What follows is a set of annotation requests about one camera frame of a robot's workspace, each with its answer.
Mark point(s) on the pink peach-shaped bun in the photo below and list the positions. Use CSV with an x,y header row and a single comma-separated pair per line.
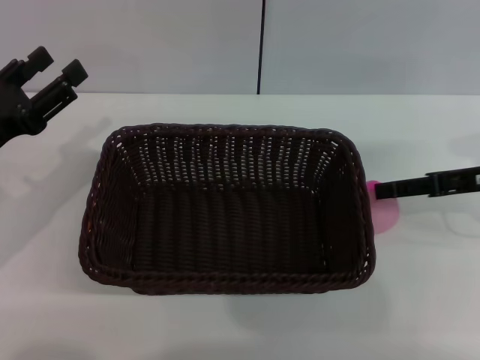
x,y
382,215

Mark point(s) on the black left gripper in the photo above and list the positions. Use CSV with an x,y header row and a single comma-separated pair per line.
x,y
13,112

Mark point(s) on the dark brown woven basket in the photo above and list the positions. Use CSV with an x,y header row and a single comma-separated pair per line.
x,y
228,210

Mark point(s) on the black vertical wall strip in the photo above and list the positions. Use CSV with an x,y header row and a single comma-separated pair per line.
x,y
260,45

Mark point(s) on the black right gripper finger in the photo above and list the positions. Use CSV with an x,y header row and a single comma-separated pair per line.
x,y
423,185

